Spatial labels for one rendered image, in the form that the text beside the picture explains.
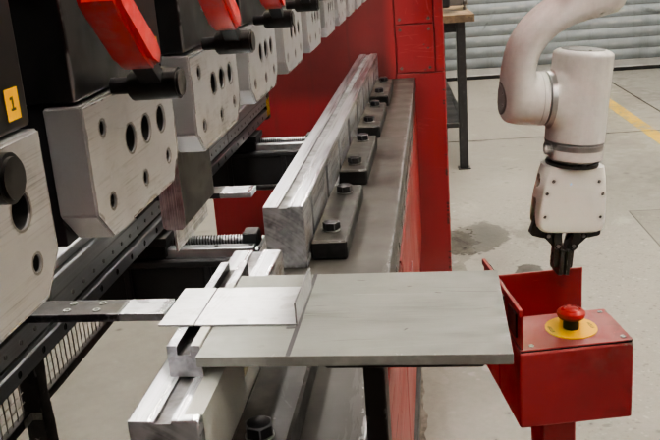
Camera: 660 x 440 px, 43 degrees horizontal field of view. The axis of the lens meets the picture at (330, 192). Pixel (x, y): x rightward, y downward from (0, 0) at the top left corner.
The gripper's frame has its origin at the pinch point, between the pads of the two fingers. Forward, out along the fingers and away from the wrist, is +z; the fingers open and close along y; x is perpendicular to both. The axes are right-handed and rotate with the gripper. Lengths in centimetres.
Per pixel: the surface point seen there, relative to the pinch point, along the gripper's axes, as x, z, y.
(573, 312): -11.0, 3.6, -1.9
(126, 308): -40, -11, -58
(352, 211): 14.8, -3.0, -30.1
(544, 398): -15.1, 14.5, -6.3
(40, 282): -79, -30, -56
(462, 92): 359, 37, 74
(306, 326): -47, -12, -41
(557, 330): -10.3, 6.6, -3.6
